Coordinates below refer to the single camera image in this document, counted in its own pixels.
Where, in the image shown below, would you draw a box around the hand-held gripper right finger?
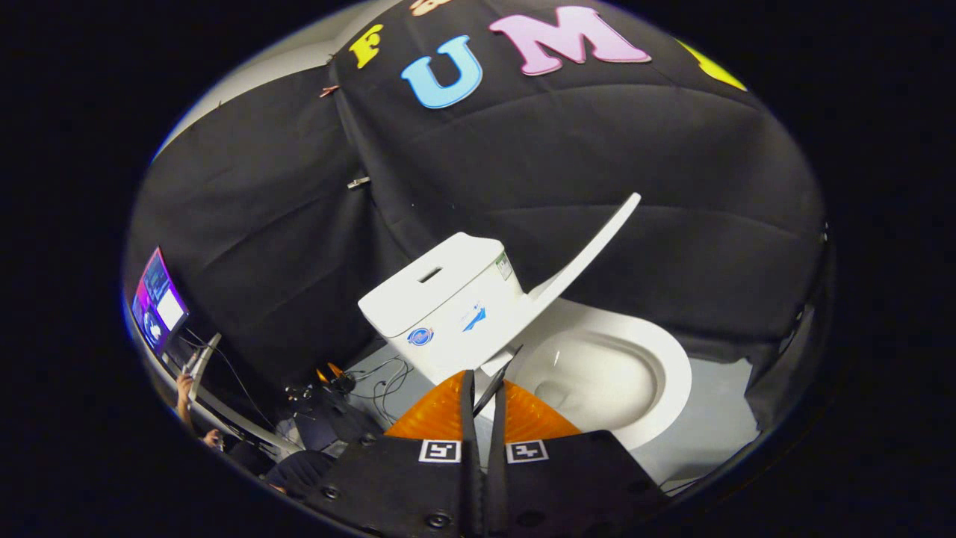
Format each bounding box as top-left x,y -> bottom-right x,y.
484,380 -> 671,538

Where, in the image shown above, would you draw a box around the black and orange device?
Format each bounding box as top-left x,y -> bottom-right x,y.
282,362 -> 383,451

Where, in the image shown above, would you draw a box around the computer monitor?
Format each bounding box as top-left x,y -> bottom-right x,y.
130,246 -> 190,354

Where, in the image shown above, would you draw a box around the black backdrop cloth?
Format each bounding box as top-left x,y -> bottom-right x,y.
123,0 -> 831,449

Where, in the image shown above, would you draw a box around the white toilet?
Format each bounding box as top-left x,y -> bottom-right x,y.
358,232 -> 694,470

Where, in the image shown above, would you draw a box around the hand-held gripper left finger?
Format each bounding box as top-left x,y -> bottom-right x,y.
305,369 -> 482,538

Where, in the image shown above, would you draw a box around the black floor cables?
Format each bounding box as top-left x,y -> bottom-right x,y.
350,357 -> 413,423

